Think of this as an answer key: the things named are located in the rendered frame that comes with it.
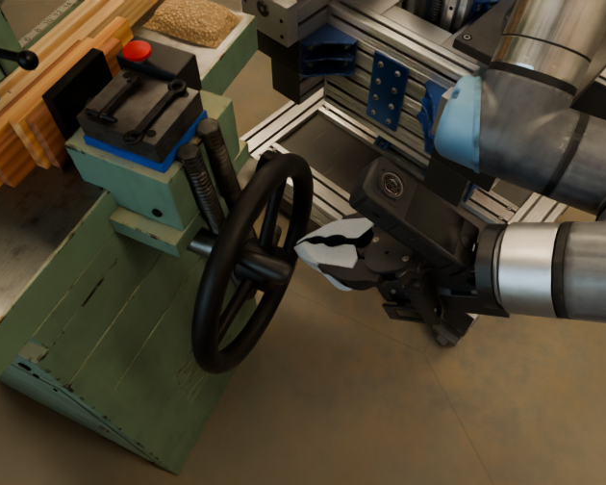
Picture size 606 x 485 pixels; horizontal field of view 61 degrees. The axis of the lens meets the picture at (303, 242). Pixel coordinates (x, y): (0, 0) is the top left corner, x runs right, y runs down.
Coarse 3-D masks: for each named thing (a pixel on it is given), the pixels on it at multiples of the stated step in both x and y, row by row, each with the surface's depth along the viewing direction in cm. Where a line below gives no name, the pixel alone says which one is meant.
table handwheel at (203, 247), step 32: (288, 160) 58; (256, 192) 53; (224, 224) 52; (224, 256) 51; (288, 256) 76; (224, 288) 52; (256, 288) 64; (192, 320) 53; (224, 320) 59; (256, 320) 73; (224, 352) 64
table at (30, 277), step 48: (192, 48) 74; (240, 48) 78; (240, 144) 68; (0, 192) 60; (48, 192) 60; (96, 192) 60; (0, 240) 56; (48, 240) 56; (96, 240) 61; (144, 240) 62; (0, 288) 53; (48, 288) 56; (0, 336) 52
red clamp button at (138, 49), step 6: (132, 42) 55; (138, 42) 55; (144, 42) 55; (126, 48) 55; (132, 48) 54; (138, 48) 54; (144, 48) 55; (150, 48) 55; (126, 54) 54; (132, 54) 54; (138, 54) 54; (144, 54) 54; (150, 54) 55; (132, 60) 54; (138, 60) 54
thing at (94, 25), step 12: (120, 0) 73; (132, 0) 75; (144, 0) 77; (156, 0) 80; (108, 12) 72; (120, 12) 73; (132, 12) 76; (144, 12) 78; (84, 24) 70; (96, 24) 70; (108, 24) 72; (132, 24) 77; (72, 36) 69; (84, 36) 69; (60, 48) 68
